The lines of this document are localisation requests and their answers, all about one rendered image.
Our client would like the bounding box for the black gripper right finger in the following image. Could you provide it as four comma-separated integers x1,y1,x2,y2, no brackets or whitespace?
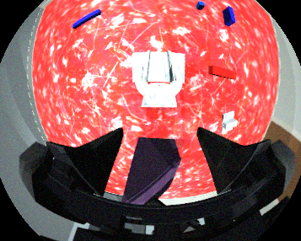
196,126,272,195

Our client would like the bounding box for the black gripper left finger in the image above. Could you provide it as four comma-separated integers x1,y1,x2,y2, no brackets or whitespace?
46,127,124,196

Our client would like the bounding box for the red flat bar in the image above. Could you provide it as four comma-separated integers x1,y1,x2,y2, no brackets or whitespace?
208,66,236,80

